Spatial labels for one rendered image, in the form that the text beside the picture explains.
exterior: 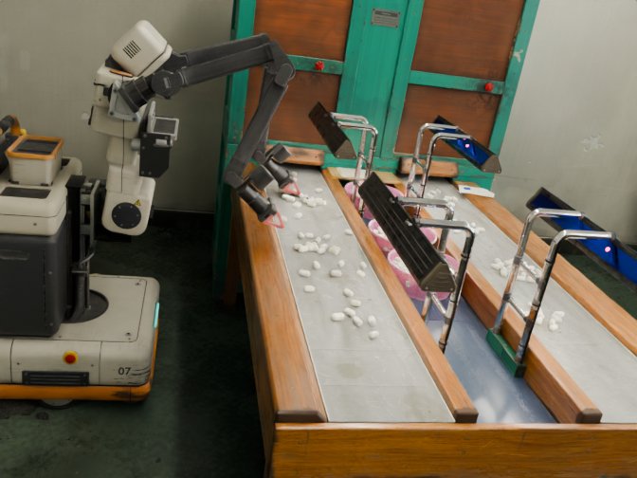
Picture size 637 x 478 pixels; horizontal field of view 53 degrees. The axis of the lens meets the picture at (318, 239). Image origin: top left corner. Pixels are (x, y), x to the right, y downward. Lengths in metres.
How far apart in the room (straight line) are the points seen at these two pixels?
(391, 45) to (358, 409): 1.94
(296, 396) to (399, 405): 0.25
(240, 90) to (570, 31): 2.31
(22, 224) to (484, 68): 2.13
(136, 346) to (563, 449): 1.51
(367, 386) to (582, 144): 3.39
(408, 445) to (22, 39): 3.15
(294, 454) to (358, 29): 2.03
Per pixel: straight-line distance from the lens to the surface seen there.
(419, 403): 1.58
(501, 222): 2.84
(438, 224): 1.60
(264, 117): 2.10
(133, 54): 2.27
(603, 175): 4.90
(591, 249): 1.86
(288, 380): 1.52
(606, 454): 1.80
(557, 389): 1.79
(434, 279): 1.40
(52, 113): 4.05
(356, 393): 1.56
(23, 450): 2.51
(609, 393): 1.88
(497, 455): 1.65
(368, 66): 3.05
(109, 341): 2.50
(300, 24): 2.96
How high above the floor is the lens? 1.65
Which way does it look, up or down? 23 degrees down
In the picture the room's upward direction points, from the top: 9 degrees clockwise
